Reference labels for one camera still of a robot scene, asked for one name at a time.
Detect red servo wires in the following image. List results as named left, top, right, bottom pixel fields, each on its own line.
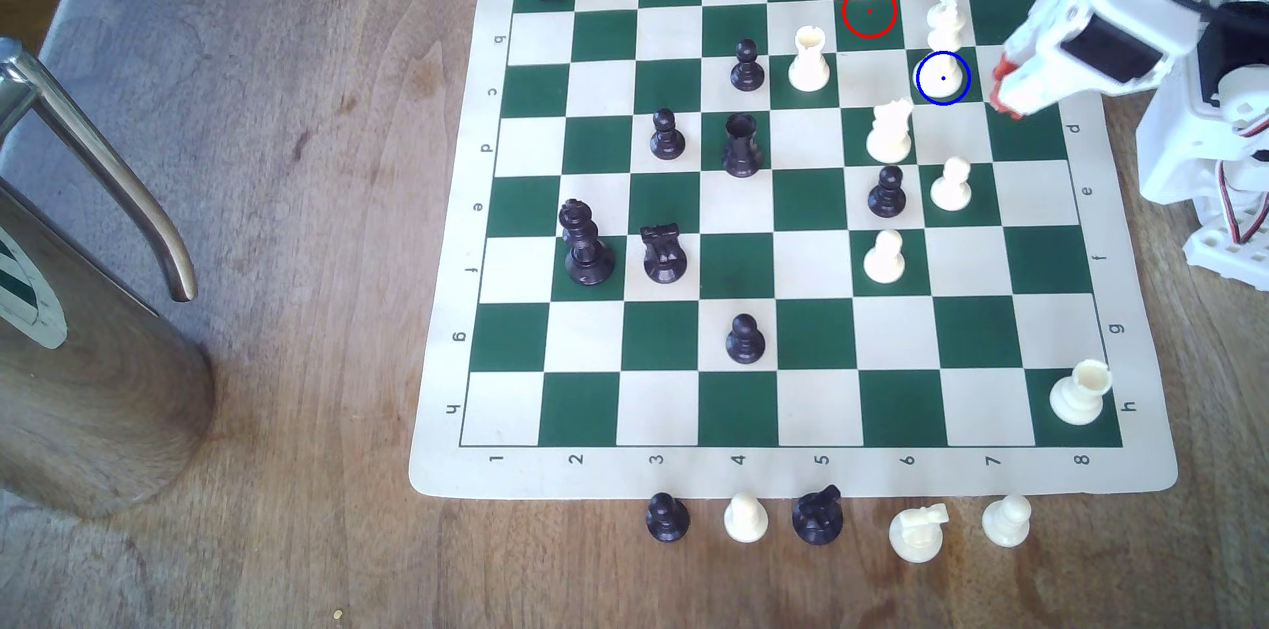
left=1217, top=114, right=1269, bottom=246

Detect black queen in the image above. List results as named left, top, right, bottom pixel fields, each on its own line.
left=558, top=198, right=617, bottom=288

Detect white rook chess piece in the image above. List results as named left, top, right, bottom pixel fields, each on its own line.
left=1049, top=358, right=1114, bottom=427
left=787, top=25, right=832, bottom=94

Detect black pawn chess piece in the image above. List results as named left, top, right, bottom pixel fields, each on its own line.
left=867, top=165, right=908, bottom=219
left=724, top=314, right=767, bottom=365
left=649, top=108, right=687, bottom=161
left=646, top=492, right=691, bottom=544
left=730, top=38, right=767, bottom=93

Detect white king chess piece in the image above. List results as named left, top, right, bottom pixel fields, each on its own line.
left=914, top=1, right=971, bottom=106

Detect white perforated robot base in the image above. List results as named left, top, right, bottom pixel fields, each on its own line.
left=1182, top=211, right=1269, bottom=291

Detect black knight chess piece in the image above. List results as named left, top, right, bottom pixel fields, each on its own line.
left=791, top=484, right=846, bottom=547
left=639, top=223, right=689, bottom=285

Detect green and cream chess mat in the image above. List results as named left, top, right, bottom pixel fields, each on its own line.
left=408, top=0, right=1181, bottom=501

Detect white knight chess piece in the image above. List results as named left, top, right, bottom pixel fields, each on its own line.
left=865, top=98, right=914, bottom=165
left=887, top=502, right=951, bottom=565

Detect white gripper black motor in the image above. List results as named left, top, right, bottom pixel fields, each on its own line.
left=988, top=0, right=1207, bottom=122

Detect stainless steel jug with handle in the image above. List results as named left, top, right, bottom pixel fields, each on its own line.
left=0, top=36, right=217, bottom=521

